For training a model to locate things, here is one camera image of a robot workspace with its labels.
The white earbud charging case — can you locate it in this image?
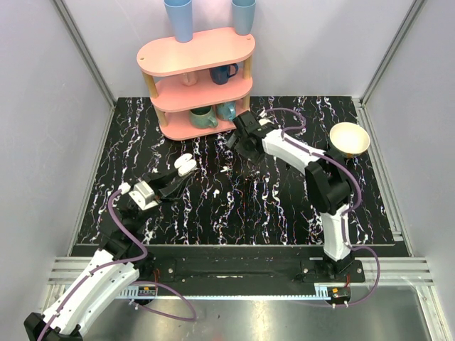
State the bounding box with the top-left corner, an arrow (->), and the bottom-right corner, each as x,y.
174,153 -> 197,177

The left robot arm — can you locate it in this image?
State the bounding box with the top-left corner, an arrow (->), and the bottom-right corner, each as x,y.
23,160 -> 196,340

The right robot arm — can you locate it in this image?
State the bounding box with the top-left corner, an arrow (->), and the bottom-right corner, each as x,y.
227,111 -> 358,282

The light blue butterfly mug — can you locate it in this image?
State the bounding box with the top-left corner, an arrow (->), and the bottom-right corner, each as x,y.
216,101 -> 236,121

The green ceramic mug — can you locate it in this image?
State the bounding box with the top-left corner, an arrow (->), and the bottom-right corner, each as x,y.
189,106 -> 218,129

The pink three-tier shelf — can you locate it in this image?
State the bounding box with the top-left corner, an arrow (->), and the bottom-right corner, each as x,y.
136,27 -> 256,141

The dark blue mug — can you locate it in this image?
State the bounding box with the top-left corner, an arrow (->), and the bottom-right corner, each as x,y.
209,63 -> 239,85

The pink mug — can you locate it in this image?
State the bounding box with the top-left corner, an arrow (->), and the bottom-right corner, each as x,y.
181,72 -> 198,86

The cream bowl green outside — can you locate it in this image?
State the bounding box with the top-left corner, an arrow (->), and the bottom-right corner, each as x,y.
329,122 -> 370,158

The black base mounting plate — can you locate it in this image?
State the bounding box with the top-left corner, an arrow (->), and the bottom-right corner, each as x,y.
140,245 -> 365,297

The right light blue cup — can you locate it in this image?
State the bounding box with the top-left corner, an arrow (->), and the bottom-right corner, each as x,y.
232,0 -> 256,36

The light blue cup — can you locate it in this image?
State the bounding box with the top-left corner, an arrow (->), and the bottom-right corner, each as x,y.
232,0 -> 256,36
164,0 -> 193,43

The left light blue cup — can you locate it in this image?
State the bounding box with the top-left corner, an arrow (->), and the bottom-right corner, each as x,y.
164,0 -> 193,43

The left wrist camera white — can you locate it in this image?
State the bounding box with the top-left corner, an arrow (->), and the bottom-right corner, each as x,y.
118,180 -> 161,211

